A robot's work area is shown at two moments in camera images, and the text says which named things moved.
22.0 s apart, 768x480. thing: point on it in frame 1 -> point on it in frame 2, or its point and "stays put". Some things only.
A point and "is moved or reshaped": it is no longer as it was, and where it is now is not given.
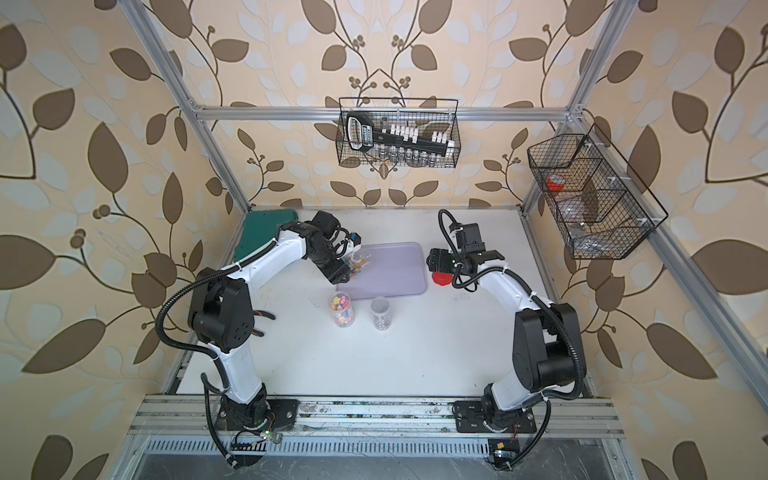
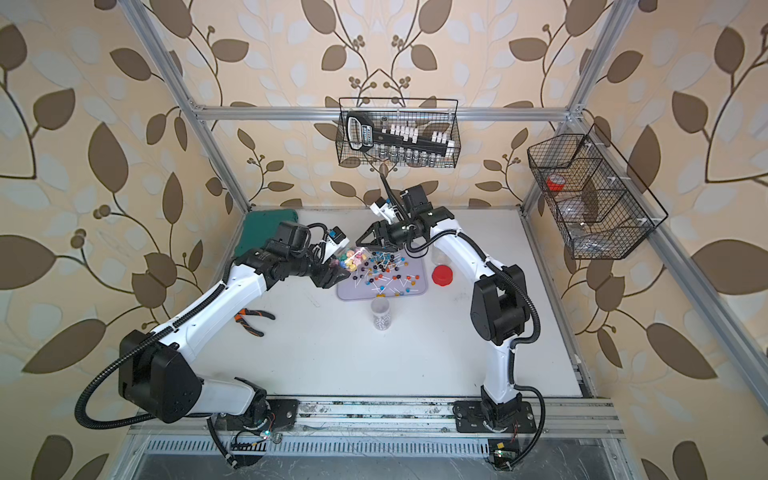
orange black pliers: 264,314 stays put
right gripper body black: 448,261 -> 401,233
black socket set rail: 362,135 stays put
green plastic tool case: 260,228 stays put
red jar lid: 442,279 stays put
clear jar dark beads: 381,311 stays put
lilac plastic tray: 394,269 stays put
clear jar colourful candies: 341,309 -> 352,259
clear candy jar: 354,263 is moved or reshaped
